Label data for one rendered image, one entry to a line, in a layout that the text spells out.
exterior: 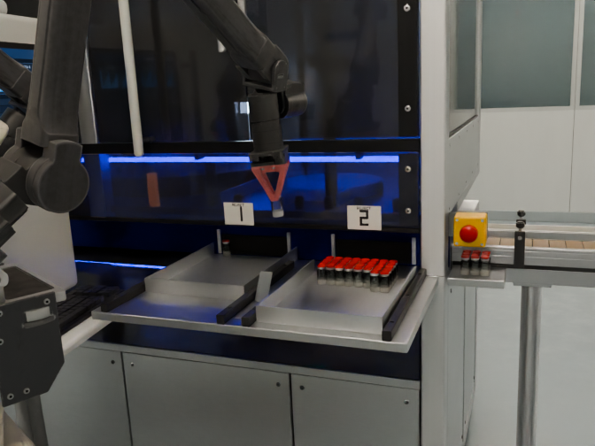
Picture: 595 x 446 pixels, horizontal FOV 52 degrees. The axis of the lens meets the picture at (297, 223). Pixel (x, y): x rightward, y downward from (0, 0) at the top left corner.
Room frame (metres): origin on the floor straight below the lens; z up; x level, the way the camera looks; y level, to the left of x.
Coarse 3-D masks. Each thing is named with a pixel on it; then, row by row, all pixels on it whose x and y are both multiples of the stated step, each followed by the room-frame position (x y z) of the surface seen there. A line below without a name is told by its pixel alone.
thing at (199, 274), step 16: (192, 256) 1.60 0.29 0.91; (208, 256) 1.68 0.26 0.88; (240, 256) 1.68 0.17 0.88; (256, 256) 1.67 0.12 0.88; (288, 256) 1.56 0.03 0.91; (160, 272) 1.46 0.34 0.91; (176, 272) 1.52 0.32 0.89; (192, 272) 1.54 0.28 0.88; (208, 272) 1.54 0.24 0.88; (224, 272) 1.53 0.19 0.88; (240, 272) 1.52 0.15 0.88; (256, 272) 1.52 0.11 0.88; (160, 288) 1.39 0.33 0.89; (176, 288) 1.37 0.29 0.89; (192, 288) 1.35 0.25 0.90; (208, 288) 1.34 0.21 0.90; (224, 288) 1.32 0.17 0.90; (240, 288) 1.31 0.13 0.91
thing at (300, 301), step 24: (312, 264) 1.48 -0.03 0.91; (288, 288) 1.33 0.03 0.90; (312, 288) 1.36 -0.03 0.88; (336, 288) 1.35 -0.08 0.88; (360, 288) 1.34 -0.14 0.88; (264, 312) 1.17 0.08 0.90; (288, 312) 1.15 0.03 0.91; (312, 312) 1.13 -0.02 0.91; (336, 312) 1.11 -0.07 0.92; (360, 312) 1.19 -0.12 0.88; (384, 312) 1.10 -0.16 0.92
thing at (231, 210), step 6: (228, 204) 1.61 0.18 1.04; (234, 204) 1.60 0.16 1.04; (240, 204) 1.59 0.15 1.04; (246, 204) 1.59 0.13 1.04; (252, 204) 1.58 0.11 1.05; (228, 210) 1.61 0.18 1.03; (234, 210) 1.60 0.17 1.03; (246, 210) 1.59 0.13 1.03; (252, 210) 1.58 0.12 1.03; (228, 216) 1.61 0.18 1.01; (234, 216) 1.60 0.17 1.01; (240, 216) 1.59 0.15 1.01; (246, 216) 1.59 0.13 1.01; (252, 216) 1.58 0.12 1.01; (228, 222) 1.61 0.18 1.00; (234, 222) 1.60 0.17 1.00; (240, 222) 1.59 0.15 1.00; (246, 222) 1.59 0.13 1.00; (252, 222) 1.58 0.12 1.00
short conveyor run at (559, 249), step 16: (496, 224) 1.55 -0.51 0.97; (512, 224) 1.54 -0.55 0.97; (496, 240) 1.54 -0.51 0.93; (512, 240) 1.53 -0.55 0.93; (528, 240) 1.52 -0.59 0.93; (544, 240) 1.52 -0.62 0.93; (560, 240) 1.51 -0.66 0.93; (576, 240) 1.43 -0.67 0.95; (592, 240) 1.41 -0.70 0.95; (496, 256) 1.47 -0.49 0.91; (512, 256) 1.45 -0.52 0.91; (528, 256) 1.44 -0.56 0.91; (544, 256) 1.43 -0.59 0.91; (560, 256) 1.41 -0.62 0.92; (576, 256) 1.40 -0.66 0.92; (592, 256) 1.39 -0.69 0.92; (512, 272) 1.45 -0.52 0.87; (528, 272) 1.44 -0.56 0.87; (544, 272) 1.43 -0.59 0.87; (560, 272) 1.41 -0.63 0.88; (576, 272) 1.40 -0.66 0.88; (592, 272) 1.39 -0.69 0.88
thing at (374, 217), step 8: (352, 208) 1.48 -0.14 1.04; (360, 208) 1.48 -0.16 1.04; (368, 208) 1.47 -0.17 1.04; (376, 208) 1.46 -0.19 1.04; (352, 216) 1.48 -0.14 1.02; (360, 216) 1.48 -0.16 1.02; (368, 216) 1.47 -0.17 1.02; (376, 216) 1.46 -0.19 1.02; (352, 224) 1.48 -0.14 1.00; (368, 224) 1.47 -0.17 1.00; (376, 224) 1.46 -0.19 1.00
